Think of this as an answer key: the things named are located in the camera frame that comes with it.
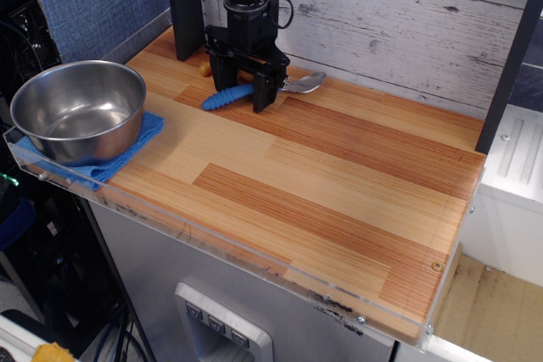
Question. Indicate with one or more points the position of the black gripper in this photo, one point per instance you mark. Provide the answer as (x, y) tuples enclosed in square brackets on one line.
[(248, 43)]

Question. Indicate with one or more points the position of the dark frame post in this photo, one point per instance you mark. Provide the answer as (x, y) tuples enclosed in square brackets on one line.
[(188, 27), (503, 91)]

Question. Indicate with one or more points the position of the dark right frame post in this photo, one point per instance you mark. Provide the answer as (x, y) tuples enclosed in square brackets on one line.
[(503, 91)]

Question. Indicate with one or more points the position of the dark left frame post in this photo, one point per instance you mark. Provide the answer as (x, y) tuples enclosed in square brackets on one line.
[(188, 27)]

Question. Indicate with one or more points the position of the white aluminium rail block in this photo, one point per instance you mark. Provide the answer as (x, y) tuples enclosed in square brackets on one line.
[(503, 224)]

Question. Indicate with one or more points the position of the yellow plastic chicken drumstick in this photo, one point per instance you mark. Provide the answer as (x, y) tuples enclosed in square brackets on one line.
[(206, 71)]

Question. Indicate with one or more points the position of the silver cabinet with buttons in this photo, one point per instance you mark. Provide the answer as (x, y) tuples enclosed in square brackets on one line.
[(195, 306)]

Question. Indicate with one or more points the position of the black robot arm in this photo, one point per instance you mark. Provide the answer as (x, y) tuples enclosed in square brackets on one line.
[(248, 43)]

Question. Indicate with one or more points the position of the blue handled metal spoon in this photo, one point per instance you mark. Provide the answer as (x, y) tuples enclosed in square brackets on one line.
[(307, 84)]

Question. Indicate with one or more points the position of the blue fabric panel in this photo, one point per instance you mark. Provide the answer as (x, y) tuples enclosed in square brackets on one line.
[(114, 30)]

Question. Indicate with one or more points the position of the stainless steel bowl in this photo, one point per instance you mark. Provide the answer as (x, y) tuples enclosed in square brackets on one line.
[(81, 113)]

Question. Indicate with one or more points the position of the blue folded cloth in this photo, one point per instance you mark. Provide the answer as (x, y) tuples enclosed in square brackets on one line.
[(92, 176)]

